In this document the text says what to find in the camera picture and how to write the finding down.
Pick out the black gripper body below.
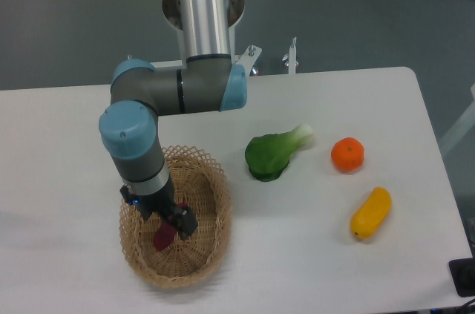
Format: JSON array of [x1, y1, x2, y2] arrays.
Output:
[[119, 177, 179, 220]]

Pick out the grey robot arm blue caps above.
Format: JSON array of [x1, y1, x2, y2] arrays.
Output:
[[99, 0, 247, 239]]

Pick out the woven wicker basket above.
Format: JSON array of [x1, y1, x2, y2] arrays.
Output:
[[119, 145, 232, 288]]

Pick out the green bok choy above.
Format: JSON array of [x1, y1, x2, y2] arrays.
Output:
[[244, 124, 315, 182]]

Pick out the orange tangerine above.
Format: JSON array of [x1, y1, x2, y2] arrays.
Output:
[[330, 137, 364, 172]]

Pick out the yellow mango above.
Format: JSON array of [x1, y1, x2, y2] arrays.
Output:
[[350, 187, 392, 240]]

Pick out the black device at table edge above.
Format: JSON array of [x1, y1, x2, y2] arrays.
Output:
[[448, 258, 474, 298]]

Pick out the white table leg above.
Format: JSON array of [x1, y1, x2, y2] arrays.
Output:
[[439, 84, 475, 157]]

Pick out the white metal base frame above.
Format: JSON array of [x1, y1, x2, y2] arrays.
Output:
[[145, 36, 299, 76]]

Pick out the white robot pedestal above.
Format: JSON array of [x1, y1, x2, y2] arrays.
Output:
[[162, 0, 245, 65]]

